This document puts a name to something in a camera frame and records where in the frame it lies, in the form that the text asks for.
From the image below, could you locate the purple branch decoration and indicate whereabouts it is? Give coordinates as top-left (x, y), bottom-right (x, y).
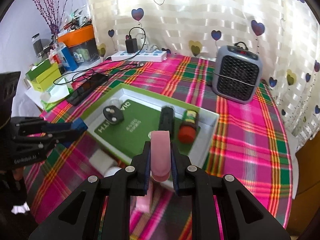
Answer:
top-left (33, 0), bottom-right (68, 35)

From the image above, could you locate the heart pattern curtain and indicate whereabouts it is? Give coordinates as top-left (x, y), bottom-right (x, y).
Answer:
top-left (88, 0), bottom-right (319, 144)

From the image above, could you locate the white round disc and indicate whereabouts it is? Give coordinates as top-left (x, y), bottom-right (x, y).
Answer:
top-left (104, 166), bottom-right (121, 178)

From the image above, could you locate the person's hand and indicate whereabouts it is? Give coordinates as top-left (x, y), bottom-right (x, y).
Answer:
top-left (12, 167), bottom-right (25, 181)

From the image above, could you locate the black rectangular device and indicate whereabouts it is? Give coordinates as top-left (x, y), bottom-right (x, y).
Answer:
top-left (158, 106), bottom-right (175, 139)

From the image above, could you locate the red lid brown jar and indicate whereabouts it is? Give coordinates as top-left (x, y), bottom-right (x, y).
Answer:
top-left (178, 109), bottom-right (199, 144)

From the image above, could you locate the yellow green box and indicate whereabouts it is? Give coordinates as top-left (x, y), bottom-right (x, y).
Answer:
top-left (25, 59), bottom-right (61, 92)

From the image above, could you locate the green and white box tray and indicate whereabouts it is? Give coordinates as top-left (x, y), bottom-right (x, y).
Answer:
top-left (81, 83), bottom-right (219, 167)

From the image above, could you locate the blue small box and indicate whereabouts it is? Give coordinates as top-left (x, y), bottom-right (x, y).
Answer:
top-left (61, 118), bottom-right (88, 148)

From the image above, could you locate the blue carton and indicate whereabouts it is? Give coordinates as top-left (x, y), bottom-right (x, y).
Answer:
top-left (57, 42), bottom-right (78, 72)

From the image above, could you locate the black cable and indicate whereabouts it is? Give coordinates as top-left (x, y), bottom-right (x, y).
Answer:
top-left (53, 26), bottom-right (147, 86)

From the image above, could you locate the grey space heater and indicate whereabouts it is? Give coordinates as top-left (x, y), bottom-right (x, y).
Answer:
top-left (212, 42), bottom-right (263, 104)

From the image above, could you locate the black flat phone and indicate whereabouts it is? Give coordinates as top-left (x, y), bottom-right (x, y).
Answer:
top-left (66, 73), bottom-right (108, 106)

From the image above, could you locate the white tissue pack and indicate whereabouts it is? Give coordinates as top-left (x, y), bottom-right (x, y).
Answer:
top-left (40, 78), bottom-right (74, 112)

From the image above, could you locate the orange lid storage box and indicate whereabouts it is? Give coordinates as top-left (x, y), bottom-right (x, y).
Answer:
top-left (57, 24), bottom-right (100, 65)

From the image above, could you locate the grey round suction mount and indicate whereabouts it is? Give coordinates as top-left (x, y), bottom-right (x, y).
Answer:
top-left (103, 98), bottom-right (124, 125)

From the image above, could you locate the pink rounded case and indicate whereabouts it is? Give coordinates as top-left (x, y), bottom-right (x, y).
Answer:
top-left (150, 131), bottom-right (171, 182)

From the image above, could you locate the pink stapler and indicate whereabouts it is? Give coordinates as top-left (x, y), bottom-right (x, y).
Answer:
top-left (136, 181), bottom-right (153, 213)

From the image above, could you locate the black power adapter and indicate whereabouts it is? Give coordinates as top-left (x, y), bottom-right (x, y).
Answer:
top-left (125, 38), bottom-right (138, 54)

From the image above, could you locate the white power strip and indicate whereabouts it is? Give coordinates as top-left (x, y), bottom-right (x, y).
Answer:
top-left (111, 50), bottom-right (167, 62)

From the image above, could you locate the white square box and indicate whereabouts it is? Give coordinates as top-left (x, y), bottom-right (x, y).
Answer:
top-left (89, 149), bottom-right (118, 176)

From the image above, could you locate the plaid tablecloth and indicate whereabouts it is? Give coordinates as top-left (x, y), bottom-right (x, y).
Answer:
top-left (24, 55), bottom-right (292, 226)

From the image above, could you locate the clear glass jar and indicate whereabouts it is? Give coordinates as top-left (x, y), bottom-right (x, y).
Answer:
top-left (31, 33), bottom-right (43, 57)

